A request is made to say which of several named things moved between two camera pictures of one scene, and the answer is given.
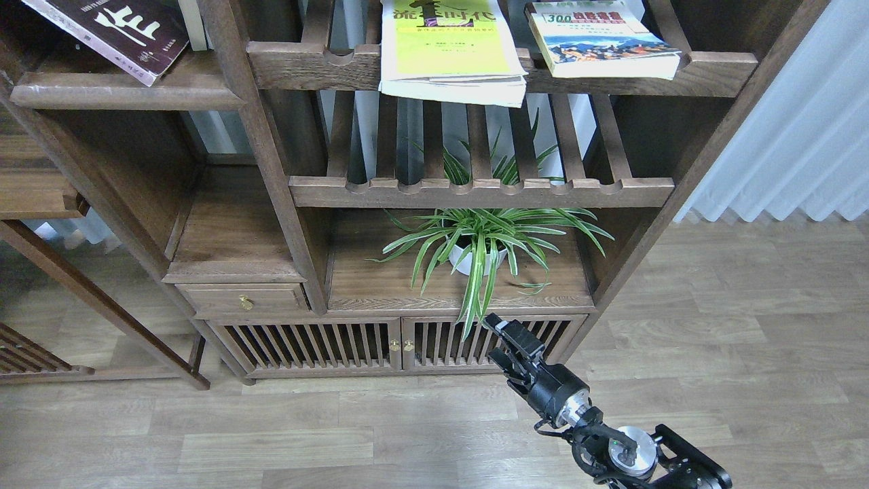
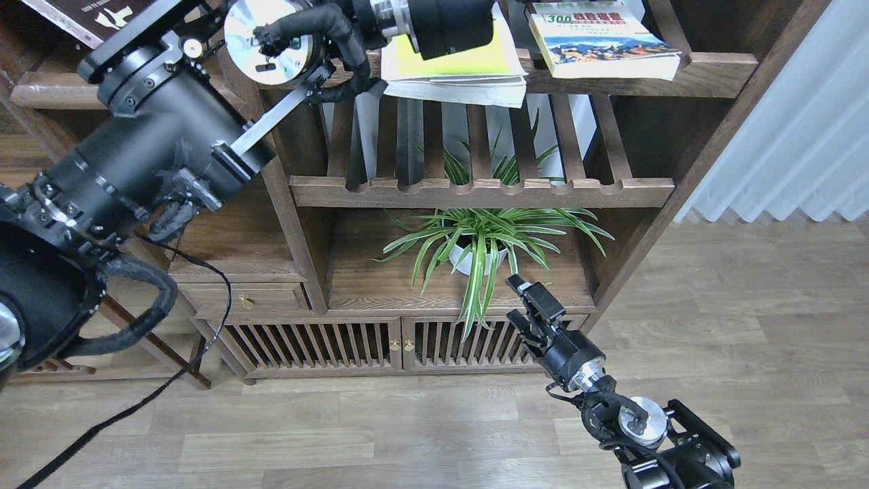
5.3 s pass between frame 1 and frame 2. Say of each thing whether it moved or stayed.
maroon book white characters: stayed
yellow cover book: stayed
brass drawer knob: stayed
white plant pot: stayed
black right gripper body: moved
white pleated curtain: stayed
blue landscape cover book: stayed
